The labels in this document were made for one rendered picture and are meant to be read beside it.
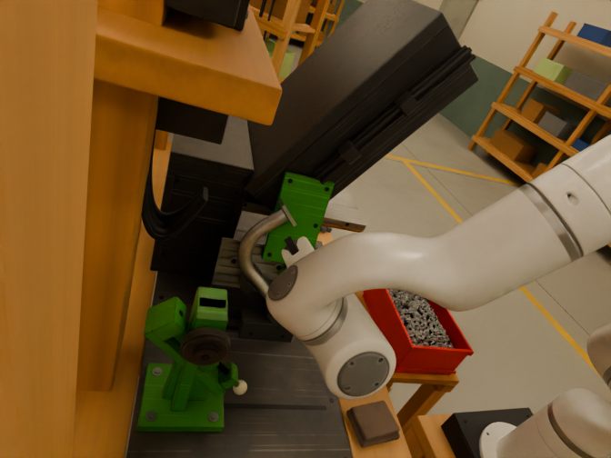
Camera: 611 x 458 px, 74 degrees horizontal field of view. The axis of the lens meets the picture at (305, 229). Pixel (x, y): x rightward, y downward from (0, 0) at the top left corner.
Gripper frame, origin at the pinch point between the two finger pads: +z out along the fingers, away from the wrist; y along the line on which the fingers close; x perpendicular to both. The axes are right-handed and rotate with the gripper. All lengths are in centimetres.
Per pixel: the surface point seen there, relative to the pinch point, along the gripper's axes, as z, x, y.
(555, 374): 99, -100, -241
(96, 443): -6.8, 45.9, -8.0
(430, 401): 19, -10, -82
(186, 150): 25.8, 9.0, 20.3
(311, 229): 18.7, -5.0, -7.7
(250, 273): 15.2, 11.6, -7.4
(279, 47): 275, -65, 9
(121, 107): -12.3, 7.6, 34.2
